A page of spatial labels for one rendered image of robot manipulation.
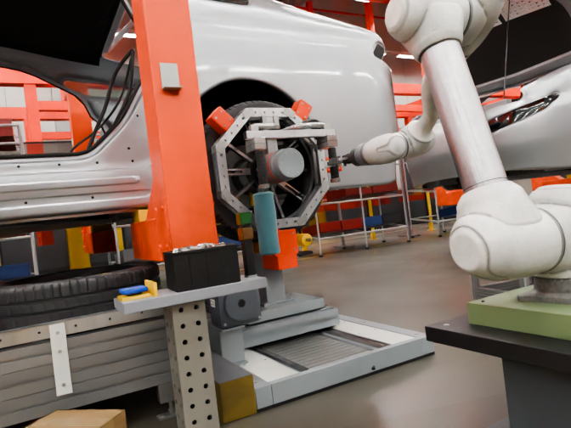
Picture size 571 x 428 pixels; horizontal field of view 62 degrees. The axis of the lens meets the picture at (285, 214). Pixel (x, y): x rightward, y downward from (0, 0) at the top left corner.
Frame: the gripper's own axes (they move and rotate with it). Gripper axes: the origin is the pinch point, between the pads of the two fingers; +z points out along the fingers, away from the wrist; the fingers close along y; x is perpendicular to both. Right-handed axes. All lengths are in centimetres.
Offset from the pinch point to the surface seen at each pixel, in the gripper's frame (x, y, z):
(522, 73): 90, 321, 125
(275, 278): -49, -16, 35
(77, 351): -54, -107, -4
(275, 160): 3.9, -23.1, 8.0
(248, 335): -68, -39, 23
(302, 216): -20.7, -6.3, 20.2
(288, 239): -30.5, -15.5, 19.5
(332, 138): 10.3, 0.1, -1.6
